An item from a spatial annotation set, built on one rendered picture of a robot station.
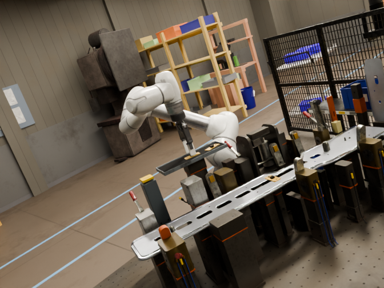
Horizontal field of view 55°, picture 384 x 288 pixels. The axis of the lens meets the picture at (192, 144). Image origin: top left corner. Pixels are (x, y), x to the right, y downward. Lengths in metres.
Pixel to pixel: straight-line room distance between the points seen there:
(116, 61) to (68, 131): 1.82
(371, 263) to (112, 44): 6.27
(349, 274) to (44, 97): 6.93
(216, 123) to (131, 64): 5.18
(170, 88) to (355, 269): 1.11
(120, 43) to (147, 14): 2.26
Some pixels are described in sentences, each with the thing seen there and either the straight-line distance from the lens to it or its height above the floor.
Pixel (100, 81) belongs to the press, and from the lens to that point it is 7.36.
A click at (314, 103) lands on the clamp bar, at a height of 1.20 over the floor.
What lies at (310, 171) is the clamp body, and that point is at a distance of 1.63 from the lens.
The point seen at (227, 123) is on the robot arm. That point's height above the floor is 1.16.
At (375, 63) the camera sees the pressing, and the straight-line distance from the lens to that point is 2.10.
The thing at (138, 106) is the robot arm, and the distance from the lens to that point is 1.70.
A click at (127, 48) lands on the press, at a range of 7.45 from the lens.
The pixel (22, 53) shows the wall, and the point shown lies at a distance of 7.86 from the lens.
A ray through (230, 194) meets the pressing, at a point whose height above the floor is 1.00.
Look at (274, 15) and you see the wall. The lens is 12.07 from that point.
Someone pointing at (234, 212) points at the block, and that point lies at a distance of 1.49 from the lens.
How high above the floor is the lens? 1.69
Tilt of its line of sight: 14 degrees down
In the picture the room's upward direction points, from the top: 19 degrees counter-clockwise
